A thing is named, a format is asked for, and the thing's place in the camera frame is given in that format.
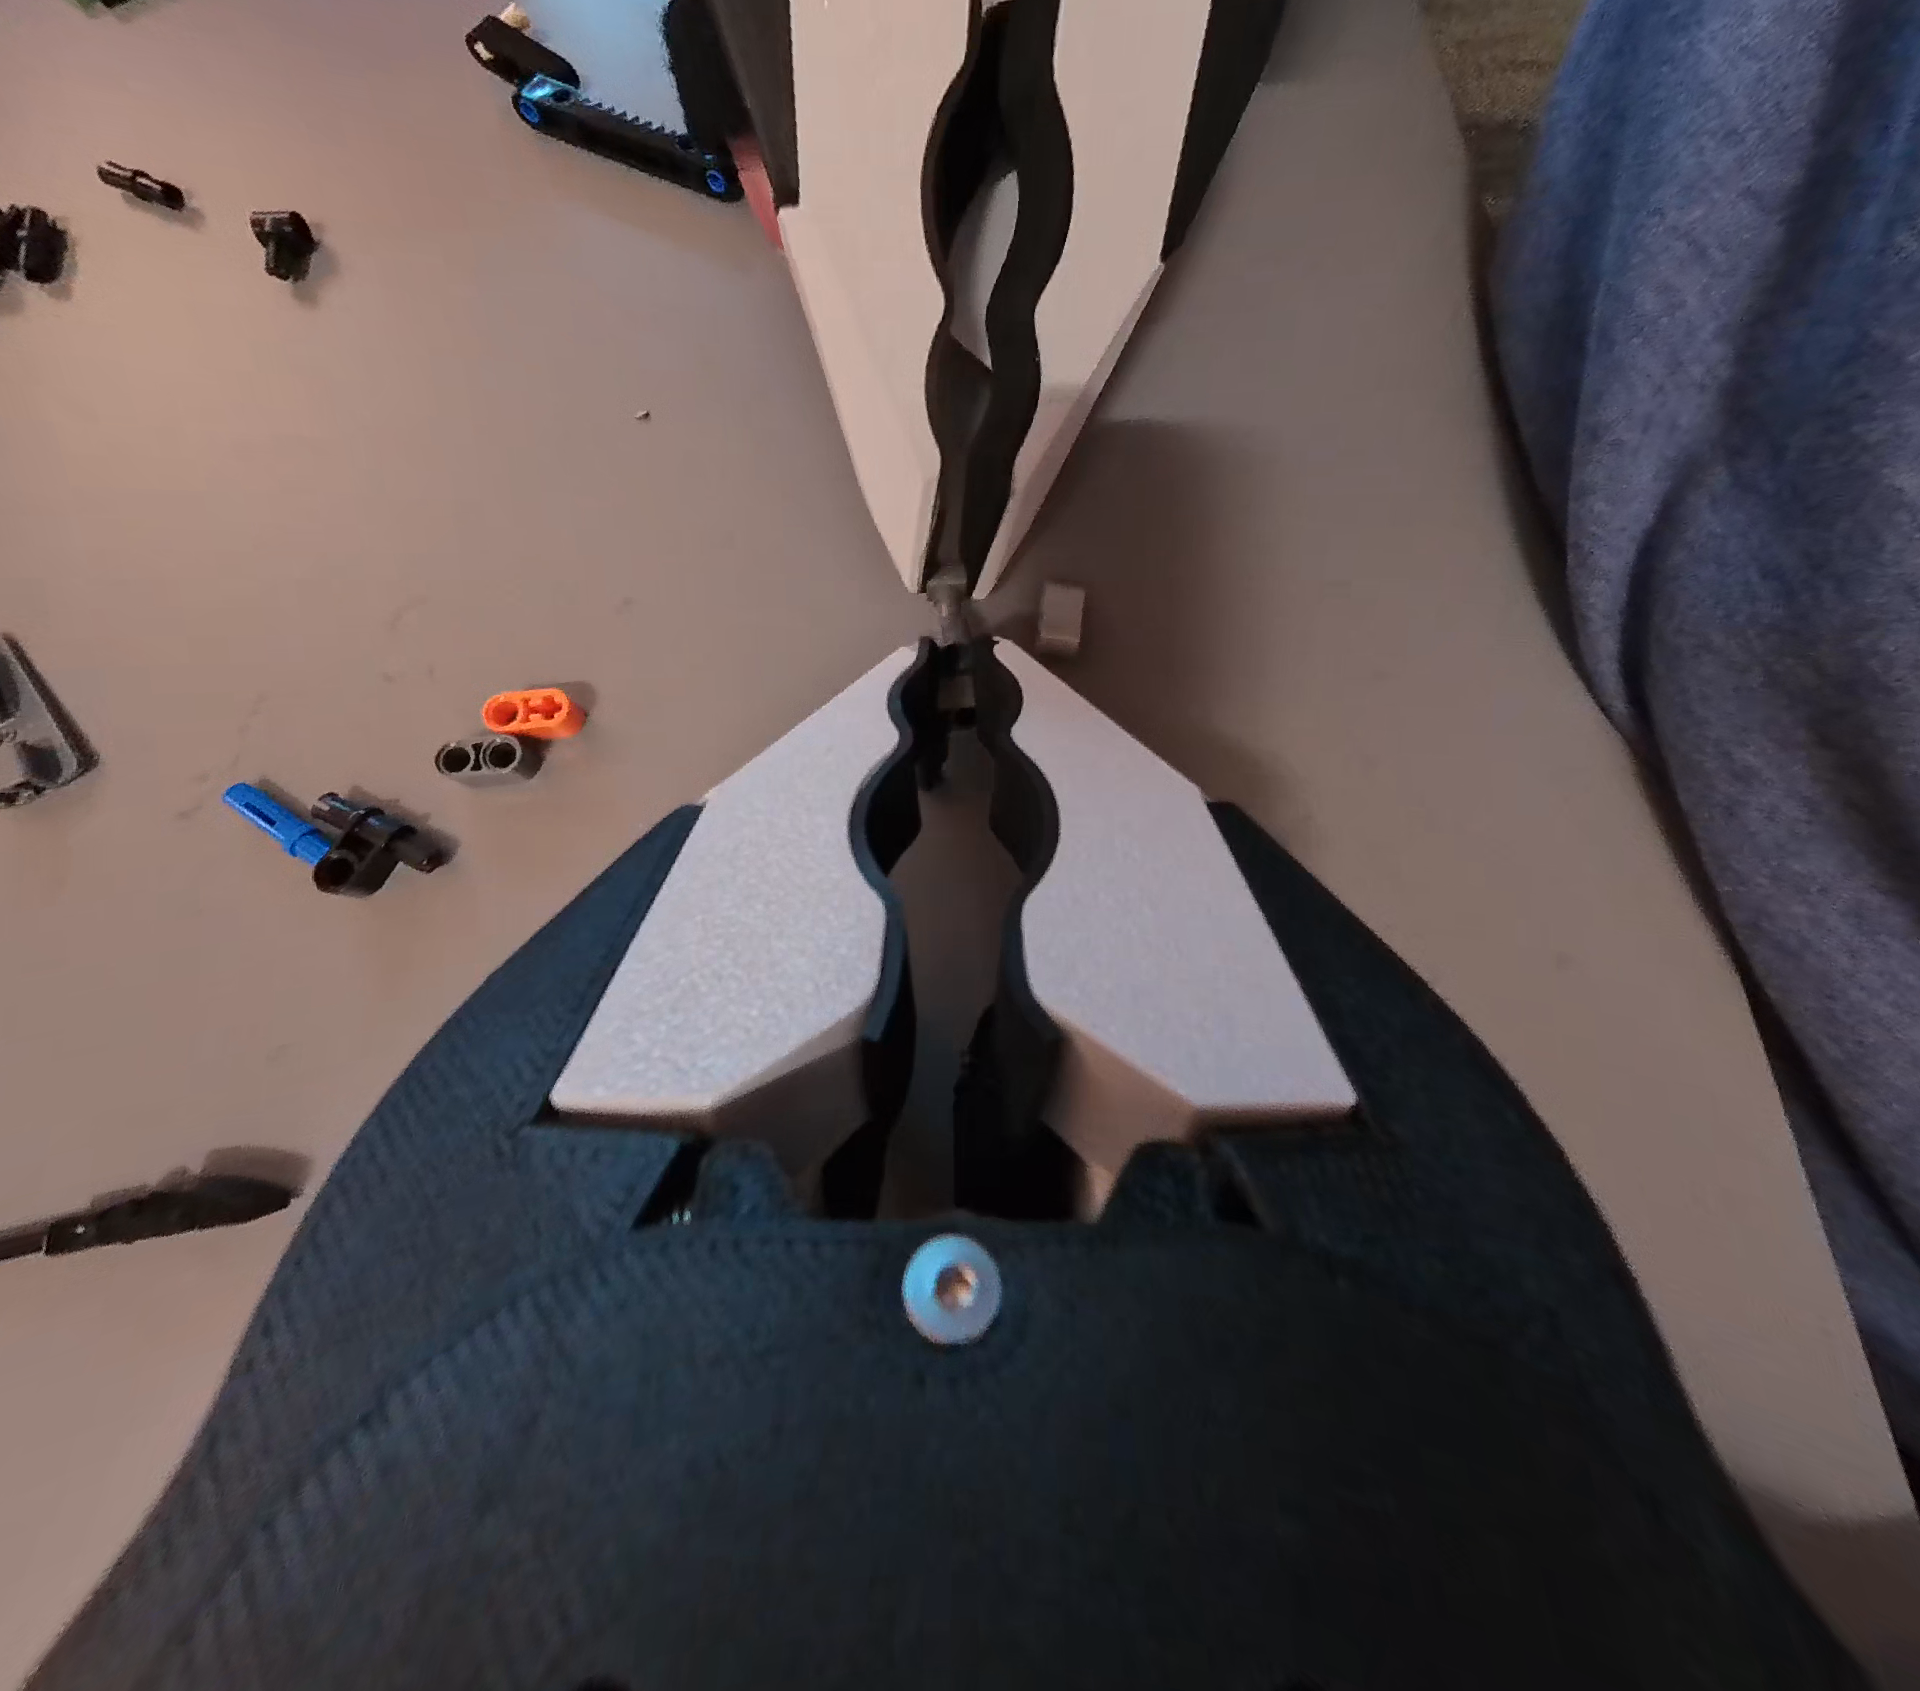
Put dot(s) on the person's blue sweatshirt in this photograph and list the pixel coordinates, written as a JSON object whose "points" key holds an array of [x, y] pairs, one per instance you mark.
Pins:
{"points": [[1725, 369]]}

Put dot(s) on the grey lego panel piece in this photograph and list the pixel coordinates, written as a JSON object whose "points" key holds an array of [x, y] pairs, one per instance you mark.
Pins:
{"points": [[33, 731]]}

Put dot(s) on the black connector with tan pin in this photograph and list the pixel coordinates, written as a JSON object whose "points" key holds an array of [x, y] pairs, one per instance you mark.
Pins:
{"points": [[518, 43]]}

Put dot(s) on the orange two-hole beam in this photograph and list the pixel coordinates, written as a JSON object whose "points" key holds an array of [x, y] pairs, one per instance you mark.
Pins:
{"points": [[532, 707]]}

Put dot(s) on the dark grey square lego connector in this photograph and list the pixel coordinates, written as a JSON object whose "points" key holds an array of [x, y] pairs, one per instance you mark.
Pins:
{"points": [[956, 693]]}

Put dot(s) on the blue pin with black connector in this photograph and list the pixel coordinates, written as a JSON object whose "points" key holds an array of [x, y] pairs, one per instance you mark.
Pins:
{"points": [[338, 839]]}

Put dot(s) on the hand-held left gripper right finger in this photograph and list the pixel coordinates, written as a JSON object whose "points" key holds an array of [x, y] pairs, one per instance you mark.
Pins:
{"points": [[1171, 955]]}

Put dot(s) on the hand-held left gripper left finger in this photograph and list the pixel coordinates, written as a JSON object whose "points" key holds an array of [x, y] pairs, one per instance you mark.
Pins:
{"points": [[750, 941]]}

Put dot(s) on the black gear rack blue pins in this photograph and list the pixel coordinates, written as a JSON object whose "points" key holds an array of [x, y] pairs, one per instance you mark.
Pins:
{"points": [[630, 133]]}

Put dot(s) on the light grey small lego piece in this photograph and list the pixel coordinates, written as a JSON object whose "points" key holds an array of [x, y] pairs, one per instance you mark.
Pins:
{"points": [[1061, 617]]}

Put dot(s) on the black lego connector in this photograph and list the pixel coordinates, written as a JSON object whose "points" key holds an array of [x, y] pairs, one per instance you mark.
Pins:
{"points": [[284, 239], [33, 243]]}

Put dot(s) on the dark grey two-hole beam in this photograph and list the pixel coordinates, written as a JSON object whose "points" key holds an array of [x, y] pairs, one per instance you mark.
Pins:
{"points": [[489, 755]]}

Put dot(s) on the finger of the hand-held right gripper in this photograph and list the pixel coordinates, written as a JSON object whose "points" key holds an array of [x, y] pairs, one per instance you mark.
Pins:
{"points": [[1140, 69], [855, 219]]}

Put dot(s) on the black lego pin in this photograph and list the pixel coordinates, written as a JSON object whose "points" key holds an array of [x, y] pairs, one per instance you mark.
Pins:
{"points": [[142, 183]]}

